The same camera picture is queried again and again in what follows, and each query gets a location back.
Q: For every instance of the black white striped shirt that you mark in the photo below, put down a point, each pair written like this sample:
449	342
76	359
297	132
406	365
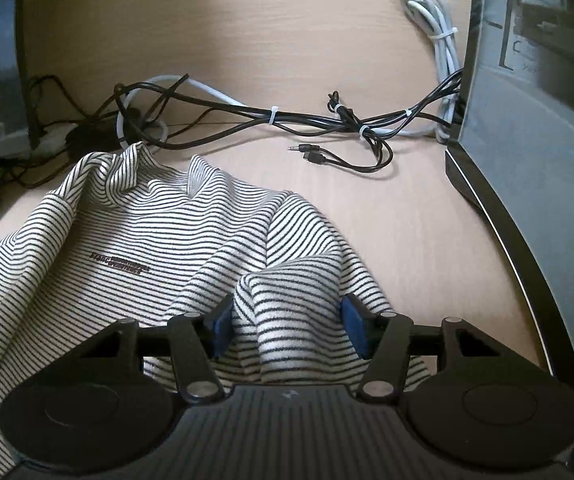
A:
125	237

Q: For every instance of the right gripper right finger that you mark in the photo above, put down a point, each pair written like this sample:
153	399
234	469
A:
382	340

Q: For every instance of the computer tower case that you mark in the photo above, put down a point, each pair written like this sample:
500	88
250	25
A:
512	154

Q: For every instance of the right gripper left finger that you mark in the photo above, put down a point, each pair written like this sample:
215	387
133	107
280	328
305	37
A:
196	340

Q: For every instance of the white power strip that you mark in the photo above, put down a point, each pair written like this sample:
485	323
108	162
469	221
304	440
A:
69	138

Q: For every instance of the black monitor stand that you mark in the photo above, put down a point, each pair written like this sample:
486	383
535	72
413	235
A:
35	130

